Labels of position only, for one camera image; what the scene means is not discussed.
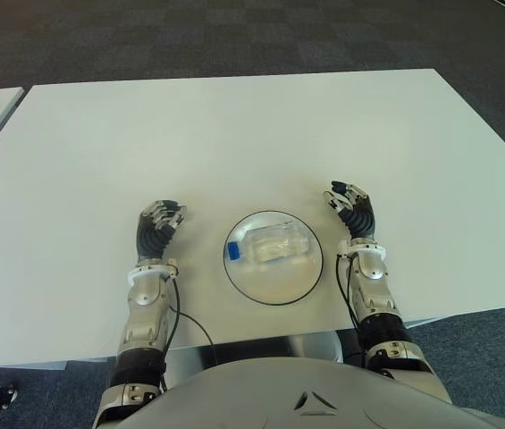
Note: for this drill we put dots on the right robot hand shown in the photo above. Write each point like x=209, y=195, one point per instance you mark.
x=361, y=219

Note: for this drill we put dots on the silver robot torso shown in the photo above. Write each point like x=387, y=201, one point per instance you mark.
x=301, y=397

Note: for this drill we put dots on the round white plate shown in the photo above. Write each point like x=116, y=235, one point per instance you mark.
x=274, y=286

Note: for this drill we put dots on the clear plastic water bottle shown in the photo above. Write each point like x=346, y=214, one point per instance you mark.
x=274, y=246

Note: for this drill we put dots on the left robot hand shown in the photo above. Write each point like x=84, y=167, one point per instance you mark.
x=154, y=237

